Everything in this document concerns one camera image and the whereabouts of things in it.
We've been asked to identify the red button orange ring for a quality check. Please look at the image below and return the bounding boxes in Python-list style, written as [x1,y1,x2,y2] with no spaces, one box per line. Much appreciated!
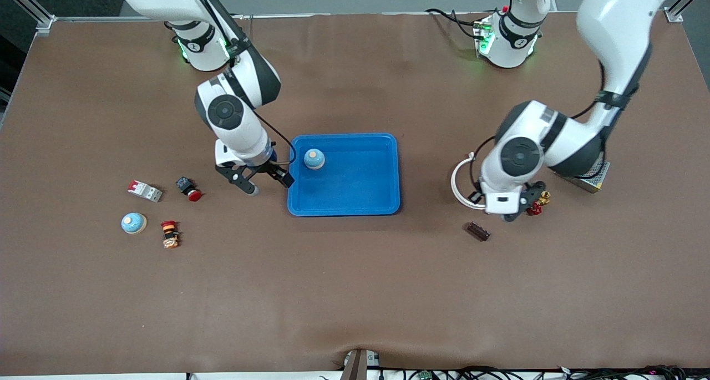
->
[160,220,181,250]

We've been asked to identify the red brass valve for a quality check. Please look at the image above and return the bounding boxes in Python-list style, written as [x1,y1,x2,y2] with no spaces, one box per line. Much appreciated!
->
[526,190,552,216]

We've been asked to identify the brown bracket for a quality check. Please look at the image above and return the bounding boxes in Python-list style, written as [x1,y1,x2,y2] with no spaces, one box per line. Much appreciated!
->
[339,349,368,380]

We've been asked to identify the blue plastic tray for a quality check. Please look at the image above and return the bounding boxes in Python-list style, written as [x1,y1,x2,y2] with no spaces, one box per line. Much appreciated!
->
[287,133,401,217]

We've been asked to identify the red button blue base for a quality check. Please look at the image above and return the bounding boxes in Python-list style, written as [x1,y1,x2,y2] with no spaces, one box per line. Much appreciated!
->
[175,176,202,202]

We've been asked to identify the metal mesh power supply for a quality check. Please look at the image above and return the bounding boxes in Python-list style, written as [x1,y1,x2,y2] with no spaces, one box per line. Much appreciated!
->
[555,161,611,194]

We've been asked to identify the brown capacitor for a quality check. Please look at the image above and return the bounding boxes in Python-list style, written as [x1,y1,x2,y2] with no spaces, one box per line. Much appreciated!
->
[466,221,492,242]

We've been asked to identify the black base cables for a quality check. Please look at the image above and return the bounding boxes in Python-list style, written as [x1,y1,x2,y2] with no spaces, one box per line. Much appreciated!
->
[424,7,483,41]

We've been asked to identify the white curved plastic piece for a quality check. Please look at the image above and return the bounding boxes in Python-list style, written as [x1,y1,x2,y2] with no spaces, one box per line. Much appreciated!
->
[450,151,489,210]

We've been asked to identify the white red circuit breaker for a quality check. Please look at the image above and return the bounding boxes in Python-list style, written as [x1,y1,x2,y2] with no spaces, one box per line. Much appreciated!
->
[127,180,164,203]

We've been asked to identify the black right camera cable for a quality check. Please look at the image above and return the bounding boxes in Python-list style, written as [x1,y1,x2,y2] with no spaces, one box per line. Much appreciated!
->
[256,114,298,165]

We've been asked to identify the aluminium frame post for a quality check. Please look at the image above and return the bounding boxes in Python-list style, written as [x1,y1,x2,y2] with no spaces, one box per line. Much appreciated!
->
[0,0,56,37]
[665,0,710,23]

